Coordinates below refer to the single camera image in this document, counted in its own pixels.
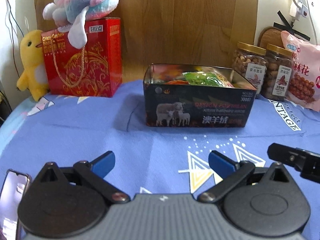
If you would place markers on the pecan nut jar gold lid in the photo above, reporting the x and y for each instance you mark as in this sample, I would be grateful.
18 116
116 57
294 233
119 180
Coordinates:
278 73

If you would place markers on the cashew nut jar gold lid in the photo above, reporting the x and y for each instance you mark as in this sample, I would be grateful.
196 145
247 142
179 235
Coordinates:
250 61

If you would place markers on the black sheep-print tin box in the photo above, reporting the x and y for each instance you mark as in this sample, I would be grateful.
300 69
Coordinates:
195 106

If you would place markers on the pink blue plush toy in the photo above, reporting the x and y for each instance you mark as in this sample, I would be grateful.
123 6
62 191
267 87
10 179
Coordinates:
71 15

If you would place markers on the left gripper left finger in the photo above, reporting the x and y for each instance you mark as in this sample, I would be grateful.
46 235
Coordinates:
83 182

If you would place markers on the pink twisted snack bag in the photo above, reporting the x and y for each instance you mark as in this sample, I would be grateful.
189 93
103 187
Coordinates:
304 82

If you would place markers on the green pea snack packet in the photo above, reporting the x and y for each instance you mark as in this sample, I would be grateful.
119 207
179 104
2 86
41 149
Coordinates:
207 79

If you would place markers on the blue printed tablecloth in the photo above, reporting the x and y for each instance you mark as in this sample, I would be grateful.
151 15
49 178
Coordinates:
162 169

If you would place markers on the smartphone with purple case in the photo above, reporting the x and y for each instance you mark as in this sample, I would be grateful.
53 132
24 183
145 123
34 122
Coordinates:
13 189

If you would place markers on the brown woven round board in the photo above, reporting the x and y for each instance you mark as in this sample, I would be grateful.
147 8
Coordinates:
270 35

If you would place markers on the red snack packet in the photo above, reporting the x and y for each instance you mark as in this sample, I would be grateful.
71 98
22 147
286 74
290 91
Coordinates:
177 82

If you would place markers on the red gift bag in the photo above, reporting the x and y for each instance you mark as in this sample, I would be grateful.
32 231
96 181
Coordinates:
94 70

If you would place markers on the yellow duck plush toy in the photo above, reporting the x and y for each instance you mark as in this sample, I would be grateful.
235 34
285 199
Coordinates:
34 76

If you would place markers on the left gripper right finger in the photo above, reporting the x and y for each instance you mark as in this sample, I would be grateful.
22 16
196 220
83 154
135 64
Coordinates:
242 182

